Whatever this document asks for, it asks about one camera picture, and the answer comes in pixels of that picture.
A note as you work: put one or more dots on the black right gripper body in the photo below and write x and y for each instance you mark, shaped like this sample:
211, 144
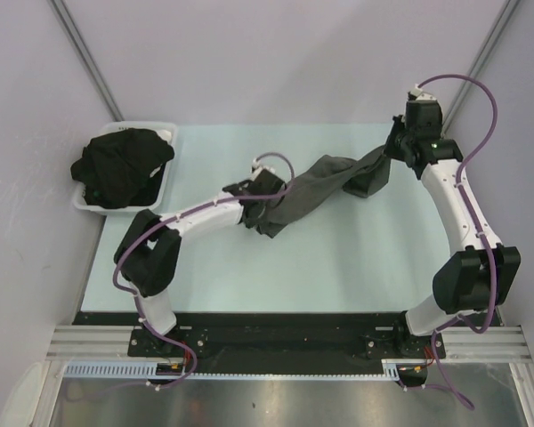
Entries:
399, 138

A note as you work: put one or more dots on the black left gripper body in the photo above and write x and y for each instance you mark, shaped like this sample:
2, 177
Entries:
259, 215

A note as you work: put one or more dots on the dark grey t shirt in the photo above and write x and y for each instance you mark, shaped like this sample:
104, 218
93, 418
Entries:
361, 178

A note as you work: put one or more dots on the white t shirt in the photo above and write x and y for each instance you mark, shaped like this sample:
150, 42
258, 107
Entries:
167, 137

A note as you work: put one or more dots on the black t shirt pile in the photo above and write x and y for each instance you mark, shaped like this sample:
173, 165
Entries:
115, 168

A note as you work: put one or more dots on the white plastic laundry bin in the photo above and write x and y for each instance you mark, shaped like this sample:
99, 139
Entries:
78, 197

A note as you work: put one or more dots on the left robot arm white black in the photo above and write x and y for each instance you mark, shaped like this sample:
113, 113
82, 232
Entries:
147, 256

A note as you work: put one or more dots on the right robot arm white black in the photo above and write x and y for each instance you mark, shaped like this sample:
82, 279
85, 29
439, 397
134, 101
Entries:
426, 317

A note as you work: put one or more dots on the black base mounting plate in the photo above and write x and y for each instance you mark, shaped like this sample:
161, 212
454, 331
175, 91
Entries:
326, 339

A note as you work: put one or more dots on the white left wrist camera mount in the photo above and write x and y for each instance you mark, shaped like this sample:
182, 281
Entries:
257, 169

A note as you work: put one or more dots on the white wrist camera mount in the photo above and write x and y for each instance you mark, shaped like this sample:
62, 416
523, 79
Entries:
257, 169
417, 93

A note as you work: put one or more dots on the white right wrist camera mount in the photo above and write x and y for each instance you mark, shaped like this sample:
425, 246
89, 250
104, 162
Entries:
417, 93

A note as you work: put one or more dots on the aluminium right corner post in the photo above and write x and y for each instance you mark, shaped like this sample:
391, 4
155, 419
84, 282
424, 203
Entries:
482, 57

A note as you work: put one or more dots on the aluminium corner post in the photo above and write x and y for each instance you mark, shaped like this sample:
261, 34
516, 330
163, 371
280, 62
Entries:
76, 39
482, 57

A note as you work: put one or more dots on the aluminium front frame rail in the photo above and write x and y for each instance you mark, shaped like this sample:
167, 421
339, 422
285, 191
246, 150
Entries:
499, 344

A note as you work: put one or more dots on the light blue cable duct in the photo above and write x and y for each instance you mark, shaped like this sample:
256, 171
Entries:
162, 371

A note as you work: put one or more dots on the aluminium left corner post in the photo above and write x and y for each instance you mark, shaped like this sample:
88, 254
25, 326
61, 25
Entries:
76, 39

